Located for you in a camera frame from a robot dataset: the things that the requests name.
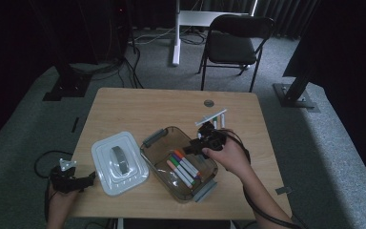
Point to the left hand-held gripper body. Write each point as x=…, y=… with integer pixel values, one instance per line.
x=63, y=181

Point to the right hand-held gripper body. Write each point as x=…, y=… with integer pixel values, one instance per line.
x=213, y=138

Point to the dark green capped marker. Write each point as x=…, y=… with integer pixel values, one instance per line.
x=215, y=122

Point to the purple capped marker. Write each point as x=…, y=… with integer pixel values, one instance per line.
x=187, y=170

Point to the brown capped marker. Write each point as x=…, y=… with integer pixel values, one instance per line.
x=222, y=120

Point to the light green capped marker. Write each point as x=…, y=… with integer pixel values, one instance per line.
x=184, y=173

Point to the peach capped marker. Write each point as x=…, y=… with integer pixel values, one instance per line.
x=179, y=174

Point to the clear brown storage container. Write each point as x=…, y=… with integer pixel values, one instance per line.
x=158, y=149

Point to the person's left hand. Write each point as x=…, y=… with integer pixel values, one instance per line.
x=62, y=202

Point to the person's right hand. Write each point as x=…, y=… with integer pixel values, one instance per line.
x=232, y=156

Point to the round grey table grommet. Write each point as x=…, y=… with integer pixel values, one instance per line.
x=208, y=103

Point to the small black floor object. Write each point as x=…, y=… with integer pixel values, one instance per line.
x=75, y=124

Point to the grey tape strip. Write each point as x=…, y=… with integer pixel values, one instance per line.
x=283, y=190

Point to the black metal stand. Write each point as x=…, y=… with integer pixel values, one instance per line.
x=66, y=89

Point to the black folding chair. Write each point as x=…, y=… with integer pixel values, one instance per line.
x=232, y=47

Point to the dark curtain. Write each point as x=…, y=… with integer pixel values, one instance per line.
x=286, y=16

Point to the dark computer tower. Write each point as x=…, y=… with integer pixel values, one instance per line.
x=112, y=28

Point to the black stand with base plate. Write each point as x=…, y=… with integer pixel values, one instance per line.
x=294, y=95

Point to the white desk frame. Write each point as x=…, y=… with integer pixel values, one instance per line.
x=177, y=47

